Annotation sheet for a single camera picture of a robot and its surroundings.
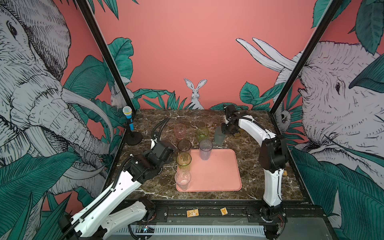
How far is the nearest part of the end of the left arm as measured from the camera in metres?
0.46

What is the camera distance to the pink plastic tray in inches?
32.9

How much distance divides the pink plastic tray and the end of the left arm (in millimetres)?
299
